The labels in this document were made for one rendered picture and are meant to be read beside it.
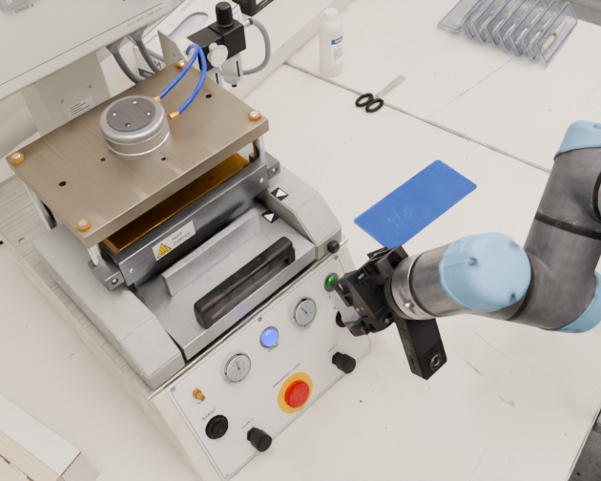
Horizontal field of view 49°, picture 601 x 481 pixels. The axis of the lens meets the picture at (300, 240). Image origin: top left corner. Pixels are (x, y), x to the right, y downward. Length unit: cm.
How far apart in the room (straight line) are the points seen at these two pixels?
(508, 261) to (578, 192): 10
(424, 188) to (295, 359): 47
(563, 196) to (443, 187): 57
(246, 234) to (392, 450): 37
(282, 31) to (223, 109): 70
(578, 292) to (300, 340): 39
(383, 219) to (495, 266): 57
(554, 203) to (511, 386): 40
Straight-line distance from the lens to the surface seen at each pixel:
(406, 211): 122
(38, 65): 90
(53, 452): 95
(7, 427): 99
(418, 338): 83
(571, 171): 72
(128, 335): 81
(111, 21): 93
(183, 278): 85
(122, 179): 81
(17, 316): 119
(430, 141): 135
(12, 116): 148
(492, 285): 65
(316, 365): 98
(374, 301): 82
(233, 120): 85
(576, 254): 72
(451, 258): 66
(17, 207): 109
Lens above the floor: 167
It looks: 52 degrees down
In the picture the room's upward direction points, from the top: 3 degrees counter-clockwise
